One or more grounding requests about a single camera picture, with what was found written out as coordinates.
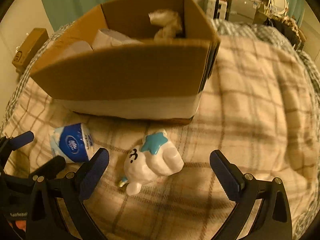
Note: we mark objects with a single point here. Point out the beige plaid blanket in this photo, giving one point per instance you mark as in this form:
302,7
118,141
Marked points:
258,107

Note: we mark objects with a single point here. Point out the open cardboard box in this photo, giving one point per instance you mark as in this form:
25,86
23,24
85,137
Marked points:
128,74

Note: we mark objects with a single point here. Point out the blue white tissue pack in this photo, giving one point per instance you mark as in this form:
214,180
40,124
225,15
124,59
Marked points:
73,142

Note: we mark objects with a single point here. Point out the white oval mirror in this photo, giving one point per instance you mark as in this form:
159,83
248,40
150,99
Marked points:
279,7

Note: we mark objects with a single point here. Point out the white bear figurine blue star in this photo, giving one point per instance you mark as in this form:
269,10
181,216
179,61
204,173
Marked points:
155,157

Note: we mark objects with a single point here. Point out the person left hand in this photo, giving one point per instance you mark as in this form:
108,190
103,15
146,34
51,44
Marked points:
21,224

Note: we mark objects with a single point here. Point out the green curtain right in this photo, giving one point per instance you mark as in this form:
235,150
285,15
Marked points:
296,10

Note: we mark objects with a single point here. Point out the black jacket on chair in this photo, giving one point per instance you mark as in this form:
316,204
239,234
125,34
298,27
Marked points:
289,30

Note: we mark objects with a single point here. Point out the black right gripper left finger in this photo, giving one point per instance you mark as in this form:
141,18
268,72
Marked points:
45,220

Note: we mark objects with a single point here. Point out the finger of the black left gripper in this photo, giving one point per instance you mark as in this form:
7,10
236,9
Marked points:
11,144
50,169

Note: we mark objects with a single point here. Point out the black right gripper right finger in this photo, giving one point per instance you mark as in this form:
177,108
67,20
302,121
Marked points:
273,219

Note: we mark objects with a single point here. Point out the white suitcase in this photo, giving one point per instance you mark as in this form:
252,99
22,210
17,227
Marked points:
215,9

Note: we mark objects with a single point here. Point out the cream lace cloth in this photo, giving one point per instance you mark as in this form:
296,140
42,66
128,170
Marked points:
170,24

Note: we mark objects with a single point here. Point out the grey mini fridge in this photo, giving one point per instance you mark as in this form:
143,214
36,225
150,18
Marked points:
241,11

